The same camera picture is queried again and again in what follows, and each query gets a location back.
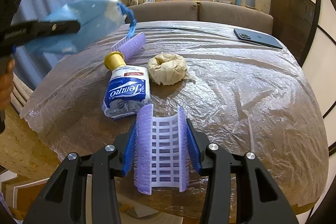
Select black framed white room divider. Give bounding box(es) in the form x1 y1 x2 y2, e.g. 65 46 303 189
302 0 336 156

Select beige tape roll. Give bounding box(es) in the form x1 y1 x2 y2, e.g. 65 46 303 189
147 54 196 85

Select dark blue smartphone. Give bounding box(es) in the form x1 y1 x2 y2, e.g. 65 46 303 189
234 28 283 50

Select clear plastic table cover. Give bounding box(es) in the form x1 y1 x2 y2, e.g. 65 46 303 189
20 21 330 214

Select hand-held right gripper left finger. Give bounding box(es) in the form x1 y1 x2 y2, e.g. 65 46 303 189
22 132 139 224

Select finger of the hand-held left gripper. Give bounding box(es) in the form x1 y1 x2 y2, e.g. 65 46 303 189
33 20 80 41

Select brown sofa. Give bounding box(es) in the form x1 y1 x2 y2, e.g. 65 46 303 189
126 0 273 30

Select white blue tube yellow cap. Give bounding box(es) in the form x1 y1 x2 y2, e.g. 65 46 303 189
102 51 153 119

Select purple hair roller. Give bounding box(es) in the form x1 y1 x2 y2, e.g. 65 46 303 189
133 104 190 195
112 32 146 60

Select person's left hand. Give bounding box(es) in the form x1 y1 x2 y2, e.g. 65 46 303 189
0 59 16 110

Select beige folded cloth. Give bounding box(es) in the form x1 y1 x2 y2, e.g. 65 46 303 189
10 74 37 111

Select light blue plastic bag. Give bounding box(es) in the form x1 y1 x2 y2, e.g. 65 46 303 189
26 0 137 54

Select dark wooden dresser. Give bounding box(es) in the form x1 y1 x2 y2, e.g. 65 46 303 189
270 0 315 62

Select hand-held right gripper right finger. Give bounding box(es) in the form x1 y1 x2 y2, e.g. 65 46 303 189
185 119 300 224

